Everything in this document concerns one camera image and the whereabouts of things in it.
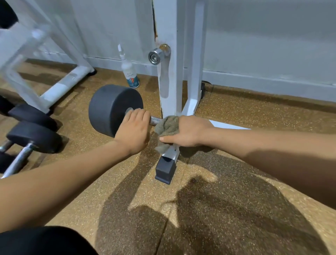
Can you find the person's left hand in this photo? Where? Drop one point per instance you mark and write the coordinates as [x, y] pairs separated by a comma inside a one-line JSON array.
[[132, 134]]

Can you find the person's right hand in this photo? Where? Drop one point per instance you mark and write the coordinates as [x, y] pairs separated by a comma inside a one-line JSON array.
[[190, 131]]

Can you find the person's left fingers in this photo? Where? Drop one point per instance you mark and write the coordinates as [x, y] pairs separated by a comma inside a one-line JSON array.
[[139, 114]]

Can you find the person's right thumb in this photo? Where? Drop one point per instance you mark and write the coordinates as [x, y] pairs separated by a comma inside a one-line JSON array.
[[170, 139]]

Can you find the grey cleaning cloth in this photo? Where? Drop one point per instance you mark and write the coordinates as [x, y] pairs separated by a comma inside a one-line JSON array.
[[164, 126]]

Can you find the large black dumbbell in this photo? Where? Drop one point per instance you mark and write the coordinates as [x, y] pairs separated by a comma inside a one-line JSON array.
[[110, 109]]

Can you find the person's left forearm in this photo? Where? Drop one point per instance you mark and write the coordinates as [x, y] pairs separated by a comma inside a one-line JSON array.
[[60, 184]]

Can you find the person's right forearm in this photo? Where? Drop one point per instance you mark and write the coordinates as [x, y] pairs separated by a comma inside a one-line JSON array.
[[275, 155]]

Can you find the black rubber foot cap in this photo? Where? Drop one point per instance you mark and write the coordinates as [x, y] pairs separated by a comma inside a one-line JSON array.
[[164, 170]]

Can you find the white spray bottle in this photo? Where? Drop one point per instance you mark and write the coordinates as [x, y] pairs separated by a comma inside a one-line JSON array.
[[130, 73]]

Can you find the silver metal weight peg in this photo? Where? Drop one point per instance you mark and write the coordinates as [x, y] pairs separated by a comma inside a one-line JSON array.
[[156, 55]]

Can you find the small black dumbbell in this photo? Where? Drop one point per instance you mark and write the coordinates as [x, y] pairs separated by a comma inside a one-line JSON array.
[[31, 115], [34, 138]]

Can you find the person's black trouser leg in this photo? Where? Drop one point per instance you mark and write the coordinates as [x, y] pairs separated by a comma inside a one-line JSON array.
[[44, 243]]

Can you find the black weight plate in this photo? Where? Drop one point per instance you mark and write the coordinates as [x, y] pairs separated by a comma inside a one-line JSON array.
[[6, 13]]

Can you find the white metal rack frame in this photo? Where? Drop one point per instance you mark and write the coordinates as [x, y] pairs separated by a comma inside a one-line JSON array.
[[170, 78]]

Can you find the white metal bench frame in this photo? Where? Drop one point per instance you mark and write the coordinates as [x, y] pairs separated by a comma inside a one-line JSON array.
[[63, 84]]

